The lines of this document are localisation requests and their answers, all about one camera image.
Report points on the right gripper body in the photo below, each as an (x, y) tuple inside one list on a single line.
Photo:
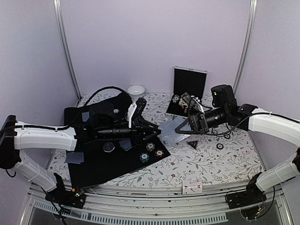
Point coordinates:
[(203, 125)]

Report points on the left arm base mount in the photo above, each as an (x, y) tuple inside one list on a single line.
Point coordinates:
[(73, 198)]

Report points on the right aluminium frame post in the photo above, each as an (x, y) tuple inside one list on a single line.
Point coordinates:
[(248, 34)]

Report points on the aluminium front rail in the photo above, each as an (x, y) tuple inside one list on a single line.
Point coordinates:
[(113, 205)]

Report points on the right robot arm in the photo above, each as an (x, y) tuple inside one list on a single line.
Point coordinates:
[(225, 110)]

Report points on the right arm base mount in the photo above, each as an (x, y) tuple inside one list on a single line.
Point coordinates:
[(245, 198)]

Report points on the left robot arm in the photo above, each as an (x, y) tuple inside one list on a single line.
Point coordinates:
[(16, 135)]

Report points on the white ceramic bowl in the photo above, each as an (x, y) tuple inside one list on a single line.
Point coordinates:
[(136, 91)]

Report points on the dropped face up card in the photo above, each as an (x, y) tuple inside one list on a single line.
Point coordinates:
[(192, 187)]

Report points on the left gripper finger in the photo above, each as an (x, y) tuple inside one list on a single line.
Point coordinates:
[(148, 125), (147, 137)]

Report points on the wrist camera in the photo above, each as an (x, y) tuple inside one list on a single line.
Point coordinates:
[(192, 102), (135, 110)]

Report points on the card box in case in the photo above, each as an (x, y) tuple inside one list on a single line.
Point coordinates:
[(182, 103)]

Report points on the dealt card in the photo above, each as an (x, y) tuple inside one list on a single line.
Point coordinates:
[(85, 116), (72, 158), (125, 144)]

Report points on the chip stack in case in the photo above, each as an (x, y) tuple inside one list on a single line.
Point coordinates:
[(175, 99)]

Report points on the aluminium poker case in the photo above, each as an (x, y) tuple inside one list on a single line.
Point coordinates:
[(187, 80)]

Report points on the blue playing card deck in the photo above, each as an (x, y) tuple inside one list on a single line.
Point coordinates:
[(168, 135)]

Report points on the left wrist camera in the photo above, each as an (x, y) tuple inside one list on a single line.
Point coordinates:
[(135, 110)]

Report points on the clear dealer puck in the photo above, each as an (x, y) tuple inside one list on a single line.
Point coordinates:
[(108, 147)]

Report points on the left aluminium frame post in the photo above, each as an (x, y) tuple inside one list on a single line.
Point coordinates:
[(65, 47)]

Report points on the aluminium frame post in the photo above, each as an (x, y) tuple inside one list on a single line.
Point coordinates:
[(248, 34), (65, 47)]

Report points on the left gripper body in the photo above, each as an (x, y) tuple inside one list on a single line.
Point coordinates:
[(108, 133)]

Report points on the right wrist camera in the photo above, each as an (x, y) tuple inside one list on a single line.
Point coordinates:
[(192, 102)]

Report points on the black poker mat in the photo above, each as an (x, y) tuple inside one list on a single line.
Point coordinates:
[(100, 167)]

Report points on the black triangular token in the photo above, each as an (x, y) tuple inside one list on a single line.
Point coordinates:
[(193, 144)]

